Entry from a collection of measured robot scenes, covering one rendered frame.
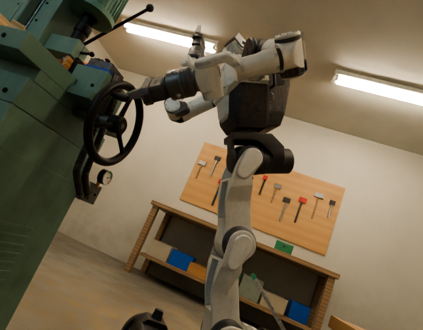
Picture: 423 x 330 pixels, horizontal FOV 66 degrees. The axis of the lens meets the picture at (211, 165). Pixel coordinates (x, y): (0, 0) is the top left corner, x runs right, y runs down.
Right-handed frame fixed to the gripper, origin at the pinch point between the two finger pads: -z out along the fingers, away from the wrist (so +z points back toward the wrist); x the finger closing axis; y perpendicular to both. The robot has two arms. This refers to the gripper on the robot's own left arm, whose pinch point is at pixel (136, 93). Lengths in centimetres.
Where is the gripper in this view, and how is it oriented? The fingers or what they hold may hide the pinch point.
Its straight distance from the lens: 104.4
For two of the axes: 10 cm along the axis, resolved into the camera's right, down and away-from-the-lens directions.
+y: -2.3, -8.0, -5.5
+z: 9.7, -1.8, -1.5
